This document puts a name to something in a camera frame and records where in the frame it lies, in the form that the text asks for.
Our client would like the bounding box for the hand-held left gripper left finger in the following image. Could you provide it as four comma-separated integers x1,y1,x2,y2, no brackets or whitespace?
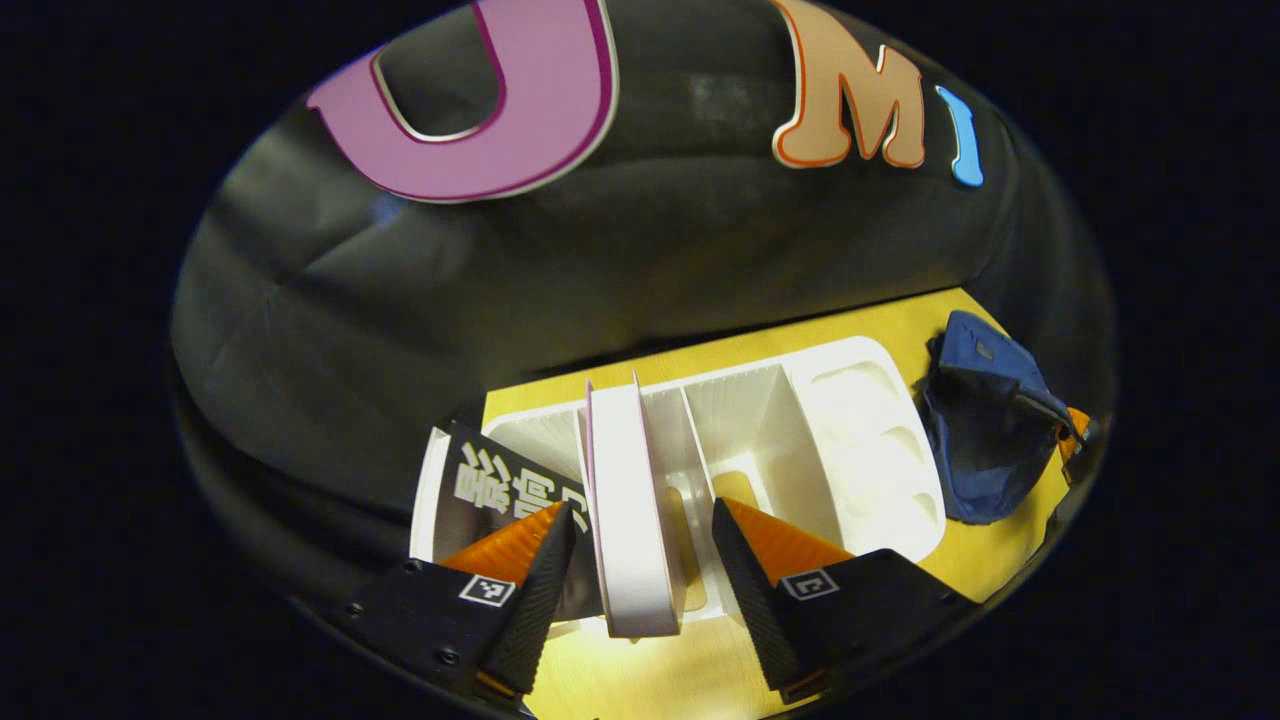
345,500,578,701

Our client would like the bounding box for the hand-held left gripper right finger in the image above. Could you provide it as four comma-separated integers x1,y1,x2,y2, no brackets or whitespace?
711,497,981,704

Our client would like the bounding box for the blue schoolbag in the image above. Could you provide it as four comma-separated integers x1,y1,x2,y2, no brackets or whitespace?
920,310,1076,526

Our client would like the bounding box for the dark cover book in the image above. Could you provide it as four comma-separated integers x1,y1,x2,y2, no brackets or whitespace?
432,422,601,621

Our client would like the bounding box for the pink cover book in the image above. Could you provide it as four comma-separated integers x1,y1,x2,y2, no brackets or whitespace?
583,372,689,639

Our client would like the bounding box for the white bookshelf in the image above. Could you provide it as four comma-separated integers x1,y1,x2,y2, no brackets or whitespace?
410,336,948,641

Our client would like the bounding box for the black backdrop cloth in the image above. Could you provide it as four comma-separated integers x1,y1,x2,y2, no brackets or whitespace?
170,0,1116,601

